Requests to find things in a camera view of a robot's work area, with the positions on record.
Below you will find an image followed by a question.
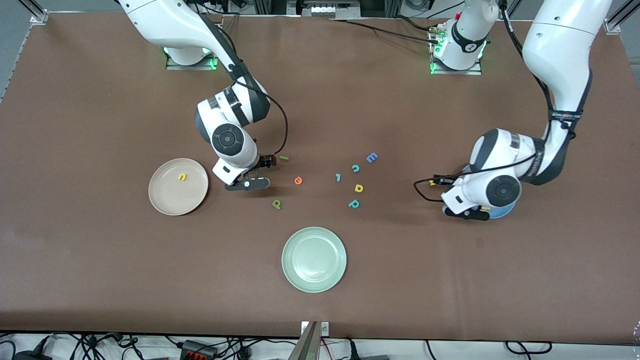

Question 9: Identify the grey metal camera pole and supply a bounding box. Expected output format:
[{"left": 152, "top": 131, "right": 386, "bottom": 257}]
[{"left": 288, "top": 321, "right": 321, "bottom": 360}]

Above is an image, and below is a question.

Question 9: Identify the black table cable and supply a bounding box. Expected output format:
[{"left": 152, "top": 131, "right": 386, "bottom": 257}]
[
  {"left": 392, "top": 14, "right": 437, "bottom": 33},
  {"left": 344, "top": 19, "right": 441, "bottom": 45}
]

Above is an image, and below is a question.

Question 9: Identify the pale green plate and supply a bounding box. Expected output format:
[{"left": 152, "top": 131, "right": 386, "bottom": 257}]
[{"left": 281, "top": 226, "right": 348, "bottom": 294}]

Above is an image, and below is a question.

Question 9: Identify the grey metal box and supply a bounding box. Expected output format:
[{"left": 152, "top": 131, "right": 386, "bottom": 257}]
[{"left": 299, "top": 0, "right": 362, "bottom": 20}]

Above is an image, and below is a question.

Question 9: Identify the aluminium frame profile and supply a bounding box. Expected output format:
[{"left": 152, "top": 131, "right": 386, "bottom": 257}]
[{"left": 253, "top": 0, "right": 300, "bottom": 15}]

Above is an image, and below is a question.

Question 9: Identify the black power strip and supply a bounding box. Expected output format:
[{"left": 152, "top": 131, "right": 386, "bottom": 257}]
[{"left": 180, "top": 339, "right": 219, "bottom": 359}]

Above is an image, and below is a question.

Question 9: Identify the blue plate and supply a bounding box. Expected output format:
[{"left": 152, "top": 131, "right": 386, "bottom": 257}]
[{"left": 460, "top": 162, "right": 518, "bottom": 220}]

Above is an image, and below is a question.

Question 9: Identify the black looped cable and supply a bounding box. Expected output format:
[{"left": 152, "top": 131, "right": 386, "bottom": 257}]
[{"left": 504, "top": 340, "right": 554, "bottom": 356}]

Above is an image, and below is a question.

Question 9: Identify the beige brown plate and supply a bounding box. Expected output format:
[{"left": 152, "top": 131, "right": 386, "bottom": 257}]
[{"left": 148, "top": 158, "right": 209, "bottom": 217}]

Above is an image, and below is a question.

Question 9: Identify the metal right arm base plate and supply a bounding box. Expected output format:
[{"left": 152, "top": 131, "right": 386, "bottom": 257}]
[{"left": 165, "top": 47, "right": 219, "bottom": 71}]

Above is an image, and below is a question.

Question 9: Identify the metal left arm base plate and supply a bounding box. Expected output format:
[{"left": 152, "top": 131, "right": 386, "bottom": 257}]
[{"left": 430, "top": 27, "right": 483, "bottom": 76}]

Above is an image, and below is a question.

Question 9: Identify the black cable bundle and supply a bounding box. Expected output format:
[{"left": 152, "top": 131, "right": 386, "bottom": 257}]
[{"left": 37, "top": 332, "right": 141, "bottom": 360}]

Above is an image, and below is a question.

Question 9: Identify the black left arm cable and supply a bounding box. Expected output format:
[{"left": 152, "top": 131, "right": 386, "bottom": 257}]
[{"left": 413, "top": 0, "right": 556, "bottom": 204}]

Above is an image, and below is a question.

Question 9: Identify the aluminium corner post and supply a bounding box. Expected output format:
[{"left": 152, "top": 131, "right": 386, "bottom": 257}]
[
  {"left": 17, "top": 0, "right": 50, "bottom": 25},
  {"left": 603, "top": 0, "right": 640, "bottom": 35}
]

